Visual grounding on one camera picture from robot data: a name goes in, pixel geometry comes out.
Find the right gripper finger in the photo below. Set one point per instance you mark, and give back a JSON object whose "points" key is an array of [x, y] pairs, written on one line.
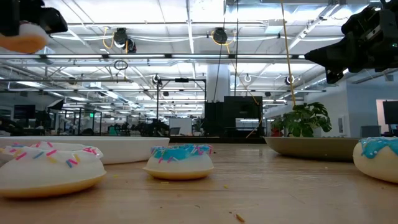
{"points": [[332, 57], [334, 77]]}

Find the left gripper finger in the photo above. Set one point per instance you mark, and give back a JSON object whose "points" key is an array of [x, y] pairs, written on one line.
{"points": [[9, 26]]}

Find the small red frosted donut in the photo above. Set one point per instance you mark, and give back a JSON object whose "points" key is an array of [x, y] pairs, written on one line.
{"points": [[25, 42]]}

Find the large blue drizzled donut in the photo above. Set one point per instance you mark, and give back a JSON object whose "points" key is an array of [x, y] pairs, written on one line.
{"points": [[379, 165]]}

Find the small white sprinkled donut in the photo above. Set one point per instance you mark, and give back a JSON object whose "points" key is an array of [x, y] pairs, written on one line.
{"points": [[56, 174]]}

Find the small blue sprinkled donut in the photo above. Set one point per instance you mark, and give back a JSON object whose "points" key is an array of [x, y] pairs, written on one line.
{"points": [[180, 166]]}

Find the green potted plant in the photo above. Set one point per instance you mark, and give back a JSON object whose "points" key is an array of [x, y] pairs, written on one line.
{"points": [[303, 121]]}

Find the dark computer monitor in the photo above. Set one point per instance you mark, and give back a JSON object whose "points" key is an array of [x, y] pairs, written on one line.
{"points": [[390, 112], [24, 111]]}

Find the grey office chair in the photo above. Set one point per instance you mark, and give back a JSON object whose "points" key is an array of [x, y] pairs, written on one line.
{"points": [[370, 131]]}

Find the grey round plate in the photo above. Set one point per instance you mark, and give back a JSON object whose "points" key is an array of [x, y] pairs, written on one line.
{"points": [[311, 149]]}

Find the white building column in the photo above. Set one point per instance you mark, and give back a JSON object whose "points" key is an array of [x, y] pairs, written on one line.
{"points": [[217, 81]]}

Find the white board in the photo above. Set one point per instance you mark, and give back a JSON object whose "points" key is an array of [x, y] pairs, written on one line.
{"points": [[180, 126]]}

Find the orange crumb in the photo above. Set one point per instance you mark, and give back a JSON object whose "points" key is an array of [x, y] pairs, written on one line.
{"points": [[239, 218]]}

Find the white round plate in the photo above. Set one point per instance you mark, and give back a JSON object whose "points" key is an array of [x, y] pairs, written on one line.
{"points": [[130, 151]]}

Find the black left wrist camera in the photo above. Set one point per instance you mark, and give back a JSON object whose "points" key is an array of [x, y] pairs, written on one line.
{"points": [[53, 20]]}

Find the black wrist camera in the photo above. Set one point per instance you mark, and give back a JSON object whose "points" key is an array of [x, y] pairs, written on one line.
{"points": [[357, 21], [53, 20]]}

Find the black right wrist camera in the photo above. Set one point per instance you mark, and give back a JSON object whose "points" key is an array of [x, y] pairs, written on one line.
{"points": [[357, 21]]}

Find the long ceiling light rail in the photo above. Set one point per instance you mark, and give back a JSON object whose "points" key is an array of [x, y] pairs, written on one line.
{"points": [[140, 56]]}

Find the black metal stand frame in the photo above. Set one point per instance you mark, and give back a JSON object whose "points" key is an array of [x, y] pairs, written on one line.
{"points": [[182, 80]]}

